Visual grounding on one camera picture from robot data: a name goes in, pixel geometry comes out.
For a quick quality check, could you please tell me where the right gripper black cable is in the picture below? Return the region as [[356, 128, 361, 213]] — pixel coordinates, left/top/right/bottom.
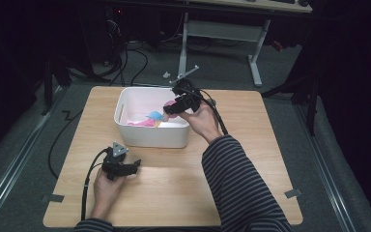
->
[[183, 87, 229, 136]]

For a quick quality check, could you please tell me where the blue toy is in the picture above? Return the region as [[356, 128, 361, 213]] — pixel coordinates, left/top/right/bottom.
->
[[145, 110, 165, 122]]

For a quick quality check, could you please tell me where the person's left hand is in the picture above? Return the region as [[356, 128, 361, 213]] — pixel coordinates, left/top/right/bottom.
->
[[91, 167, 128, 220]]

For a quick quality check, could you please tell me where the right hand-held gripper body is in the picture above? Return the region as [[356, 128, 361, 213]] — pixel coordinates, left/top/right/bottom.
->
[[169, 65, 205, 116]]

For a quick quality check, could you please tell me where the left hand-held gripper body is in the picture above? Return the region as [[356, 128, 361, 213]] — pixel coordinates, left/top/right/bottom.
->
[[100, 141, 130, 182]]

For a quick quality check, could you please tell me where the round pink toy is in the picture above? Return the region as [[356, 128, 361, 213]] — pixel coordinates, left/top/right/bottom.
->
[[162, 100, 179, 120]]

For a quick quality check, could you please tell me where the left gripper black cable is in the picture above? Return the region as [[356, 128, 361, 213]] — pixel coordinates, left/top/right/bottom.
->
[[80, 148, 110, 222]]

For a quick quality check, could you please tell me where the bundle of black cables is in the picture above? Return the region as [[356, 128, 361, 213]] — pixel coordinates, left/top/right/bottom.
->
[[107, 40, 150, 87]]

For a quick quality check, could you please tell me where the grey tape piece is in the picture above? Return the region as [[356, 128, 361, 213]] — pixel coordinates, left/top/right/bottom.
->
[[284, 188, 303, 199], [47, 193, 66, 204]]

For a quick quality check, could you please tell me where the white plastic bin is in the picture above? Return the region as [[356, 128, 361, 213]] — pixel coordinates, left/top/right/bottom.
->
[[113, 86, 192, 149]]

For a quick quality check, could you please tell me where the white-legged desk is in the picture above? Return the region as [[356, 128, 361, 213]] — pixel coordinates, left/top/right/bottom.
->
[[177, 0, 314, 88]]

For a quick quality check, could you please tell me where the dark computer tower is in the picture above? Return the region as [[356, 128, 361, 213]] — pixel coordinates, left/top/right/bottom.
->
[[104, 5, 128, 67]]

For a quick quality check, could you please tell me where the person's right hand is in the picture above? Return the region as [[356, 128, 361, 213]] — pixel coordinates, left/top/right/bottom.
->
[[177, 101, 224, 145]]

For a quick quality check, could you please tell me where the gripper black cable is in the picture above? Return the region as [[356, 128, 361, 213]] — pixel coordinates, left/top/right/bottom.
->
[[80, 148, 110, 222], [183, 87, 229, 136]]

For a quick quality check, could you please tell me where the black floor cable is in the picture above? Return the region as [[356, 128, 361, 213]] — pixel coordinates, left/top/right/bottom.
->
[[47, 110, 85, 180]]

